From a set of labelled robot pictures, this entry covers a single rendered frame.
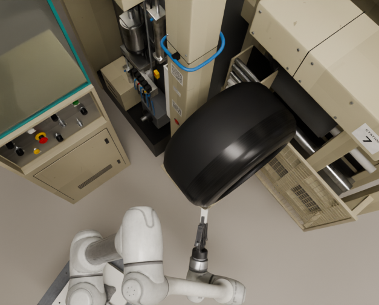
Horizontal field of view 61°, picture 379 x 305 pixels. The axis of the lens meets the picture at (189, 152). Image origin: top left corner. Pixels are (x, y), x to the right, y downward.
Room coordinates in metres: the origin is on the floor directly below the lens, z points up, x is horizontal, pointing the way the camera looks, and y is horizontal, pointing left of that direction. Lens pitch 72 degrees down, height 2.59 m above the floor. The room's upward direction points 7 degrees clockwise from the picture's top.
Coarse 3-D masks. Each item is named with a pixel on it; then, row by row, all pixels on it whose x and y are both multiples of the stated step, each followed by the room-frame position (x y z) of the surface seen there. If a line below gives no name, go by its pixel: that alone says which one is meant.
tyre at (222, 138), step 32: (224, 96) 0.61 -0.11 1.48; (256, 96) 0.64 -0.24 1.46; (192, 128) 0.48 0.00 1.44; (224, 128) 0.48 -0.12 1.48; (256, 128) 0.49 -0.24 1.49; (288, 128) 0.54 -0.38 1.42; (192, 160) 0.37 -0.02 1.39; (224, 160) 0.36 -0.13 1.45; (256, 160) 0.38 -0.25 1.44; (192, 192) 0.26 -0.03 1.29; (224, 192) 0.34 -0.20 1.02
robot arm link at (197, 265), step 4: (192, 260) 0.00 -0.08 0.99; (196, 260) 0.01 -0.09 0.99; (200, 260) 0.01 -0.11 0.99; (204, 260) 0.01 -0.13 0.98; (208, 260) 0.01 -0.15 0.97; (192, 264) -0.01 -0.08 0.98; (196, 264) -0.01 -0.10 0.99; (200, 264) -0.01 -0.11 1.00; (204, 264) -0.01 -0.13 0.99; (192, 268) -0.03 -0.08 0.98; (196, 268) -0.03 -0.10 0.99; (200, 268) -0.03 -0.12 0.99; (204, 268) -0.02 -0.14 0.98; (200, 272) -0.05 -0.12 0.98
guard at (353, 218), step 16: (288, 144) 0.64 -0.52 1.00; (304, 160) 0.56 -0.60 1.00; (256, 176) 0.64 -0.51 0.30; (272, 176) 0.59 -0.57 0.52; (304, 176) 0.51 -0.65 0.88; (272, 192) 0.53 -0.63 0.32; (288, 192) 0.49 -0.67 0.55; (320, 208) 0.37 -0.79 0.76; (336, 208) 0.35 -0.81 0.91; (320, 224) 0.30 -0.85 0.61; (336, 224) 0.28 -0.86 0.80
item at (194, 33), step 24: (168, 0) 0.70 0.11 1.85; (192, 0) 0.62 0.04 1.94; (216, 0) 0.68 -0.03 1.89; (168, 24) 0.70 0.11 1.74; (192, 24) 0.62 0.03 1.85; (216, 24) 0.69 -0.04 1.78; (168, 48) 0.70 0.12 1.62; (192, 48) 0.63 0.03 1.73; (216, 48) 0.71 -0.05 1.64; (168, 72) 0.71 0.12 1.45; (192, 72) 0.63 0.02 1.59; (192, 96) 0.64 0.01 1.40
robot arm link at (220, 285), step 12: (216, 276) -0.05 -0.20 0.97; (180, 288) -0.10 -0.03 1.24; (192, 288) -0.10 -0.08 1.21; (204, 288) -0.10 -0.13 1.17; (216, 288) -0.09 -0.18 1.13; (228, 288) -0.09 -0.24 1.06; (240, 288) -0.09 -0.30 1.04; (216, 300) -0.15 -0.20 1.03; (228, 300) -0.14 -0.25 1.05; (240, 300) -0.14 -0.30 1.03
